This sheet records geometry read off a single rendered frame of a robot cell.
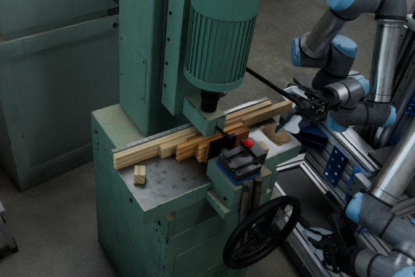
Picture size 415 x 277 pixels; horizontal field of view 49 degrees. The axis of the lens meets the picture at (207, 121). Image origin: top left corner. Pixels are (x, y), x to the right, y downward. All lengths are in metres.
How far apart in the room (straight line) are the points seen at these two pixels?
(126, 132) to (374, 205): 0.87
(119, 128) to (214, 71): 0.56
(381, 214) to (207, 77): 0.57
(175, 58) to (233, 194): 0.43
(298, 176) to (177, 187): 1.22
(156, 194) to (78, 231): 1.10
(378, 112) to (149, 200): 0.80
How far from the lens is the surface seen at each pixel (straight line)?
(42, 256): 2.31
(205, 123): 1.37
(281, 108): 1.64
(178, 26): 1.29
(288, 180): 2.41
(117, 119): 1.70
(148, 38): 1.39
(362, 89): 1.51
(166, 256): 1.53
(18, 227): 2.43
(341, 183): 2.00
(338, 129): 1.57
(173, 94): 1.42
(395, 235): 1.26
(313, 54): 1.81
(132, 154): 1.36
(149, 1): 1.34
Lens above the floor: 1.90
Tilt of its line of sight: 40 degrees down
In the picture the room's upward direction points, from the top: 9 degrees clockwise
